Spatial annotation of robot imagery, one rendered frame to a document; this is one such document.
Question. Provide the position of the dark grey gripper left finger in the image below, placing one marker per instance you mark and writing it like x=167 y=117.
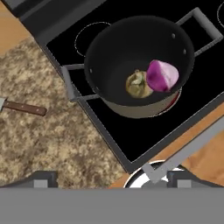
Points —
x=43 y=178

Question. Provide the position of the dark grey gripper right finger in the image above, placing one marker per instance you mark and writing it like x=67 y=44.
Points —
x=180 y=178

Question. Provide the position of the black hob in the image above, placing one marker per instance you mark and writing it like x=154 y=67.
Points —
x=140 y=134

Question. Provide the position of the purple onion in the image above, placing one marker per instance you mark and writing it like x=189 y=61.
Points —
x=162 y=75

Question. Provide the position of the white and black round thing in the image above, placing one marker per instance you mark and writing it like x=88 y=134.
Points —
x=137 y=179

